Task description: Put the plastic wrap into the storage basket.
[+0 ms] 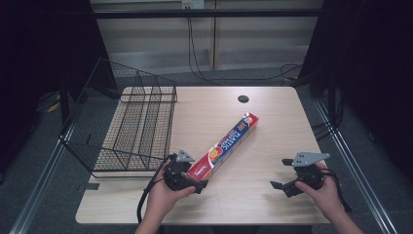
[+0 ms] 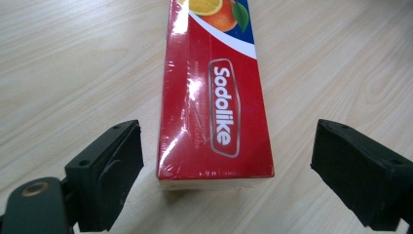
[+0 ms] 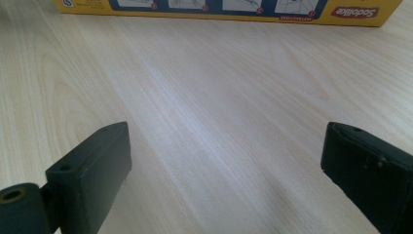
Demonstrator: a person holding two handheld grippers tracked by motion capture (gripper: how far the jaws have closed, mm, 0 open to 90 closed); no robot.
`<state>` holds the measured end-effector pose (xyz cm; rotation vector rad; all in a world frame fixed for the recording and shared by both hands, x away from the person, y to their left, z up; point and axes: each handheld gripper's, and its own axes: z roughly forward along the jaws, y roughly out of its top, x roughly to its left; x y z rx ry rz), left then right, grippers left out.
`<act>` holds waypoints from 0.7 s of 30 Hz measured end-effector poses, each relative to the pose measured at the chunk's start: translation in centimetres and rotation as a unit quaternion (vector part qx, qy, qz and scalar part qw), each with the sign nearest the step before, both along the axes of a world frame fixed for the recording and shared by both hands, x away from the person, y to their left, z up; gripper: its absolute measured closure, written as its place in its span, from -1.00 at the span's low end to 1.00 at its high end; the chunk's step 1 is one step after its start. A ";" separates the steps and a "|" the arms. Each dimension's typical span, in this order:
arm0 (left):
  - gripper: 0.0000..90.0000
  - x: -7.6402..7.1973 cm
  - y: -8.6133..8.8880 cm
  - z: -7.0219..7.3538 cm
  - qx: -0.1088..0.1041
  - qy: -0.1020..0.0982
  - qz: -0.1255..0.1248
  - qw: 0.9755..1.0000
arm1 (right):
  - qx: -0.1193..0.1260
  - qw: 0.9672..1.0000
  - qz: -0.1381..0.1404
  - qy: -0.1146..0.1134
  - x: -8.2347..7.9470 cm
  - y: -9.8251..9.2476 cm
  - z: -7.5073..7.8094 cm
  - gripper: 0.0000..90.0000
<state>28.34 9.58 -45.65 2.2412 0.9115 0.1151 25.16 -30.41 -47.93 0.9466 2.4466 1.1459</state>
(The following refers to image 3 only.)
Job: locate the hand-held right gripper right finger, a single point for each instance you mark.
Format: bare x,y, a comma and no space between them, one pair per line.
370,175

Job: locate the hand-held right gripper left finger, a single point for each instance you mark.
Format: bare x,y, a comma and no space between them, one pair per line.
92,177

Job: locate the yellow cardboard box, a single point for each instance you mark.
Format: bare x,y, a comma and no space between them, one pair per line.
227,8

